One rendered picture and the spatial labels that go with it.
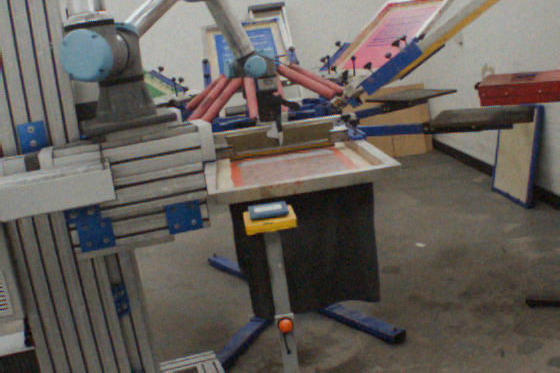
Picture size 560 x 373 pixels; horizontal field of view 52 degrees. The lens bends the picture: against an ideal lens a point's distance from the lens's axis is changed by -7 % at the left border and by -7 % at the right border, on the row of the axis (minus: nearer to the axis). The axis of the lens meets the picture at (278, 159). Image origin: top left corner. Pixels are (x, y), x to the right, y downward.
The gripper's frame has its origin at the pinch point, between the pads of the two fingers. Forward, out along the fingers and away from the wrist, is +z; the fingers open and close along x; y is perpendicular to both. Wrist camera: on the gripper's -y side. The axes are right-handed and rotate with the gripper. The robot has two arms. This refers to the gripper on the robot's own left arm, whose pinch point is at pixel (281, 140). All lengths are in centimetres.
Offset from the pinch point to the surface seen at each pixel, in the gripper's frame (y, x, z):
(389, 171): -25, 60, 4
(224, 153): 22.0, 2.7, 1.0
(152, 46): 86, -413, -49
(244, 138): 13.7, 1.5, -3.2
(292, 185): 3, 60, 3
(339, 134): -21.9, 2.7, 0.4
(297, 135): -6.1, 1.6, -1.4
